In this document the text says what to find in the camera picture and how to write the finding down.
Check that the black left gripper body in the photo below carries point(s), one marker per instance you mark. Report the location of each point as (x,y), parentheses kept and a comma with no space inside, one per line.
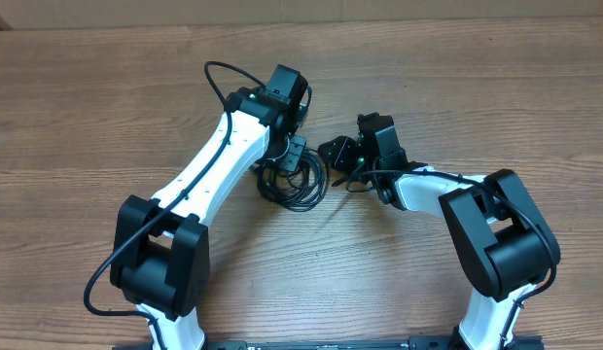
(291,158)

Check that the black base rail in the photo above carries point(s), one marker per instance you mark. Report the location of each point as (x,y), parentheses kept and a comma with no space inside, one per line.
(330,344)

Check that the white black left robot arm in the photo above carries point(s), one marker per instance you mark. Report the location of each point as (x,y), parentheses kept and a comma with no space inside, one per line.
(161,250)

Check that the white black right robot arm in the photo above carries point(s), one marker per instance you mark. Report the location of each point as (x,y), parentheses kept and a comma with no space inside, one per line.
(504,245)

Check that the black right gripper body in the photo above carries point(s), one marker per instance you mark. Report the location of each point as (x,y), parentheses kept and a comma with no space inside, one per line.
(367,163)

